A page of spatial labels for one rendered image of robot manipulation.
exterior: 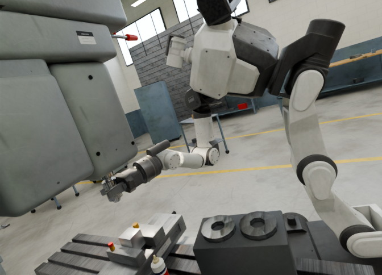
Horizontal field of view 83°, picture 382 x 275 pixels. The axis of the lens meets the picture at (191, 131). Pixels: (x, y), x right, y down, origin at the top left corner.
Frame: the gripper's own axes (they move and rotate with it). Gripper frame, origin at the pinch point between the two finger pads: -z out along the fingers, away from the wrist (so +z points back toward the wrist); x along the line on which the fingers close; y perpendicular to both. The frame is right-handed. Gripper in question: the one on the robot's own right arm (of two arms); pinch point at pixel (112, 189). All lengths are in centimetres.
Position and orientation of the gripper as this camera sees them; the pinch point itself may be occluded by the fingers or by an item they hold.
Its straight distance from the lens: 78.0
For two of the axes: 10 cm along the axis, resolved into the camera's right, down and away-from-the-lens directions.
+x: 6.8, -0.7, -7.3
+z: 6.6, -3.7, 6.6
